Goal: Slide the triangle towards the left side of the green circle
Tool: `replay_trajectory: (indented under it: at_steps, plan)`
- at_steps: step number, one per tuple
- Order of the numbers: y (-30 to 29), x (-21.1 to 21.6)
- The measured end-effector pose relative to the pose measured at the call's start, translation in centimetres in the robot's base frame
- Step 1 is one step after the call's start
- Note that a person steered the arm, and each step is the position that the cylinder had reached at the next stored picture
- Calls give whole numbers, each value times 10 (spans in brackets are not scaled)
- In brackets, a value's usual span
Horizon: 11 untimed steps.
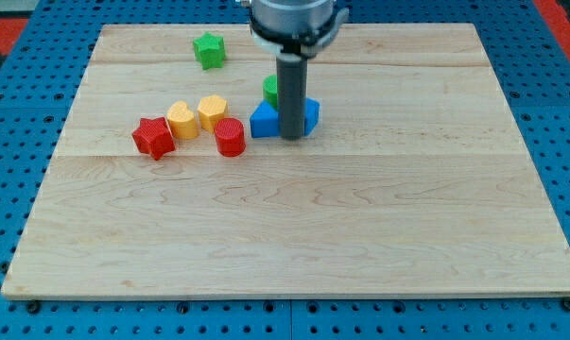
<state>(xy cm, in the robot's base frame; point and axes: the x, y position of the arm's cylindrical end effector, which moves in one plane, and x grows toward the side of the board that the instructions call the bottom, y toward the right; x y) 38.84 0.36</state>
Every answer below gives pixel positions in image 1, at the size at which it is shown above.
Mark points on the blue triangle block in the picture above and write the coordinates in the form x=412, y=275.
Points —
x=264, y=120

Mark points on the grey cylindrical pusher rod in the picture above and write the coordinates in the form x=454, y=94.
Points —
x=291, y=95

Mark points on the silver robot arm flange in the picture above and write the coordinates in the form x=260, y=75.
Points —
x=294, y=30

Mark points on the green circle block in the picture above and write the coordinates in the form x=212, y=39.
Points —
x=270, y=90

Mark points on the red cylinder block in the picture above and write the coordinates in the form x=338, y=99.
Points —
x=230, y=138

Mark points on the yellow hexagon block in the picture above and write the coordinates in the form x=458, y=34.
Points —
x=211, y=110

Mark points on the yellow heart block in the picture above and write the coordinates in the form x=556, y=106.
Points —
x=182, y=121

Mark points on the light wooden board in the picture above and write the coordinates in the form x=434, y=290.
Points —
x=416, y=182

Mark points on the red star block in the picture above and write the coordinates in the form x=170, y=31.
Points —
x=153, y=137

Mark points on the green star block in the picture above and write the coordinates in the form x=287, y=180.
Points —
x=209, y=50

